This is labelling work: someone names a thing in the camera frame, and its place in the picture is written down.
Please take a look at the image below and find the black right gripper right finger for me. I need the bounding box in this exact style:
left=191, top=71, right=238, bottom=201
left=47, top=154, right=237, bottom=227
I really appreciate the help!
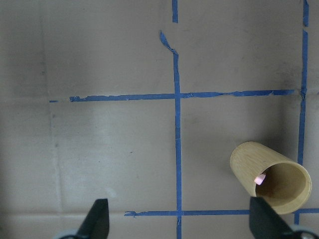
left=249, top=197, right=294, bottom=239

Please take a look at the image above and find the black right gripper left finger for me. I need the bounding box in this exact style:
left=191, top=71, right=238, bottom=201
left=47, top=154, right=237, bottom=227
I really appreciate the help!
left=75, top=199, right=110, bottom=239

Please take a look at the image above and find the bamboo wooden cup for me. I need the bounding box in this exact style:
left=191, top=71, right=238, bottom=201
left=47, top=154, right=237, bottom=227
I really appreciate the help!
left=230, top=141, right=312, bottom=215

